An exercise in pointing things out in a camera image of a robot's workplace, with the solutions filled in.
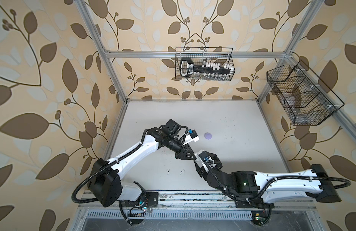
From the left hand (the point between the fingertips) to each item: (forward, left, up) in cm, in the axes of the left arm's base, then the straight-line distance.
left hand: (195, 156), depth 70 cm
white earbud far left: (-2, +15, -19) cm, 24 cm away
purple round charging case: (+23, -11, -19) cm, 32 cm away
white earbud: (-1, +6, -20) cm, 21 cm away
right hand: (-2, -3, 0) cm, 3 cm away
